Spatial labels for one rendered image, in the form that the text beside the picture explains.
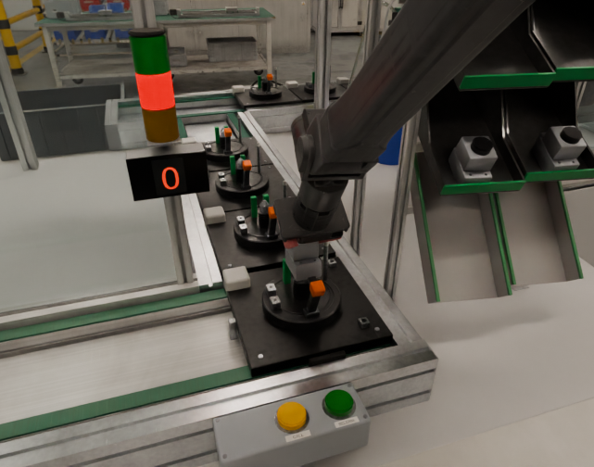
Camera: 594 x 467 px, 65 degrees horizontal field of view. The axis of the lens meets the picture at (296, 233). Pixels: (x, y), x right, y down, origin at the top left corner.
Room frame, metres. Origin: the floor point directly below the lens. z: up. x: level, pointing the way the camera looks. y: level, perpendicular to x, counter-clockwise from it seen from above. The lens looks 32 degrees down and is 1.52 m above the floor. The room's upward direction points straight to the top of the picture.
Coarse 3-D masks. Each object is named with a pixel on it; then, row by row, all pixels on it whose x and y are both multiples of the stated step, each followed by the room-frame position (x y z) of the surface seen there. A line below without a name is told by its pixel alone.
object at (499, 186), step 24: (456, 96) 0.85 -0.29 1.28; (480, 96) 0.83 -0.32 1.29; (432, 120) 0.79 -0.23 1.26; (456, 120) 0.80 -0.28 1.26; (480, 120) 0.80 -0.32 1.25; (432, 144) 0.74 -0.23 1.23; (456, 144) 0.75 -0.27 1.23; (504, 144) 0.73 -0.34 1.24; (432, 168) 0.69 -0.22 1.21; (504, 168) 0.70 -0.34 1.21; (456, 192) 0.65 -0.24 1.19; (480, 192) 0.65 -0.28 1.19
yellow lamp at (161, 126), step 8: (144, 112) 0.69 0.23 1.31; (152, 112) 0.68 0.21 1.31; (160, 112) 0.68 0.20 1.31; (168, 112) 0.69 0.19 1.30; (144, 120) 0.69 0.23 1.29; (152, 120) 0.68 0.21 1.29; (160, 120) 0.68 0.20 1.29; (168, 120) 0.69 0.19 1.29; (176, 120) 0.70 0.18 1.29; (152, 128) 0.68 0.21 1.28; (160, 128) 0.68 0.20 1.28; (168, 128) 0.68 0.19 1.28; (176, 128) 0.70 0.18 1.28; (152, 136) 0.68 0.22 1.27; (160, 136) 0.68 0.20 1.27; (168, 136) 0.68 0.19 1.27; (176, 136) 0.69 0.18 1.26
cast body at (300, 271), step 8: (296, 248) 0.62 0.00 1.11; (304, 248) 0.62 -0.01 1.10; (312, 248) 0.63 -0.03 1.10; (288, 256) 0.64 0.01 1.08; (296, 256) 0.62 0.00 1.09; (304, 256) 0.62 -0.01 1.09; (312, 256) 0.63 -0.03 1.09; (288, 264) 0.64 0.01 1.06; (296, 264) 0.61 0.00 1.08; (304, 264) 0.61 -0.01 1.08; (312, 264) 0.61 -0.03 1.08; (320, 264) 0.62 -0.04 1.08; (296, 272) 0.61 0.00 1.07; (304, 272) 0.61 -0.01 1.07; (312, 272) 0.61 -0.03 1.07; (320, 272) 0.62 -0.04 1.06; (296, 280) 0.60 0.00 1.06
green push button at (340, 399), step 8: (336, 392) 0.45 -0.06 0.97; (344, 392) 0.45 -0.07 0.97; (328, 400) 0.44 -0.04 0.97; (336, 400) 0.44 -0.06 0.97; (344, 400) 0.44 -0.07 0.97; (352, 400) 0.44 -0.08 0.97; (328, 408) 0.43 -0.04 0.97; (336, 408) 0.43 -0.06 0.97; (344, 408) 0.43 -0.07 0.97; (352, 408) 0.43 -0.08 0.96
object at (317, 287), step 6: (312, 276) 0.60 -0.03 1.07; (312, 282) 0.58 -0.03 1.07; (318, 282) 0.58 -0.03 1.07; (312, 288) 0.57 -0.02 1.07; (318, 288) 0.57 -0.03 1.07; (324, 288) 0.57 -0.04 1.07; (312, 294) 0.57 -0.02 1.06; (318, 294) 0.57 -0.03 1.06; (312, 300) 0.58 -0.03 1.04; (318, 300) 0.58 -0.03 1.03; (312, 306) 0.59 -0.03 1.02
